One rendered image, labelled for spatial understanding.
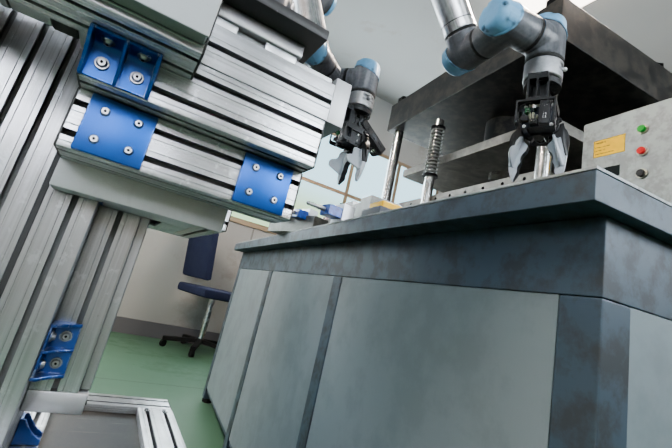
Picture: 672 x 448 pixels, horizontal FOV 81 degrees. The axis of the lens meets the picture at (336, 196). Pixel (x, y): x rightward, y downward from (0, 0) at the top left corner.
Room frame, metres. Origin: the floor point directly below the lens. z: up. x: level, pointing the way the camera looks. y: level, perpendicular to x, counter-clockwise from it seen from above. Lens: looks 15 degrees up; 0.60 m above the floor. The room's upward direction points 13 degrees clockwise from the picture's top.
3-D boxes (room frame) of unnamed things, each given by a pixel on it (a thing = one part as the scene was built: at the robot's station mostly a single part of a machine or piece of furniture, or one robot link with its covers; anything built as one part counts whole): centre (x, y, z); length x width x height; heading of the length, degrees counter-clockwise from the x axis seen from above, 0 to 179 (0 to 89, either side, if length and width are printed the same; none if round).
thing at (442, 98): (2.07, -0.87, 1.75); 1.30 x 0.84 x 0.61; 22
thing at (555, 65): (0.71, -0.37, 1.15); 0.08 x 0.08 x 0.05
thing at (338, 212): (1.00, 0.01, 0.83); 0.13 x 0.05 x 0.05; 122
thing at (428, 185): (2.10, -0.49, 1.10); 0.05 x 0.05 x 1.30
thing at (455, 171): (2.09, -0.93, 1.51); 1.10 x 0.70 x 0.05; 22
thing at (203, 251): (3.45, 0.82, 0.51); 0.60 x 0.57 x 1.03; 115
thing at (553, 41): (0.71, -0.36, 1.23); 0.09 x 0.08 x 0.11; 111
